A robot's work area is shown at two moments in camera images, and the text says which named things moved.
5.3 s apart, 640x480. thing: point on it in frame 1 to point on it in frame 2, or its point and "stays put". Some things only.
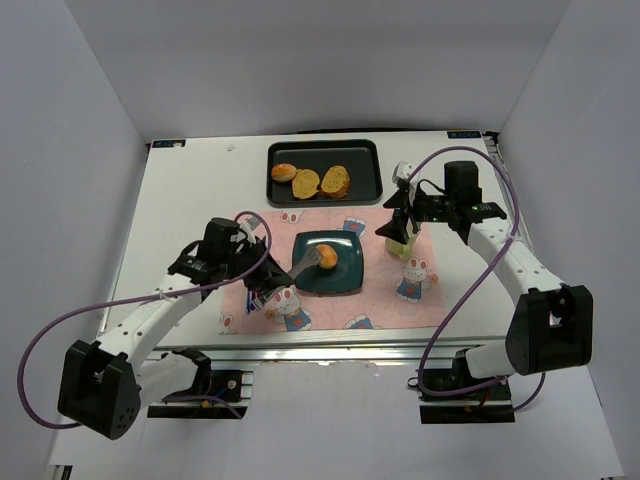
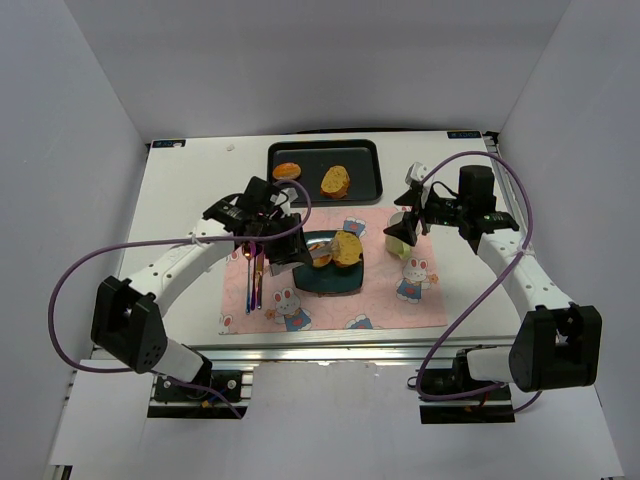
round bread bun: x=283 y=172 stays put
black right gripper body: x=400 y=208 stays put
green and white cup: x=401 y=249 stays put
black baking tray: x=360 y=157 stays put
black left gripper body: x=270 y=276 to x=288 y=247
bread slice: x=335 y=182 stays put
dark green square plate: x=348 y=272 stays put
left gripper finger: x=271 y=293 to x=280 y=268
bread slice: x=304 y=183 to x=346 y=247
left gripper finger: x=312 y=258 to x=304 y=255
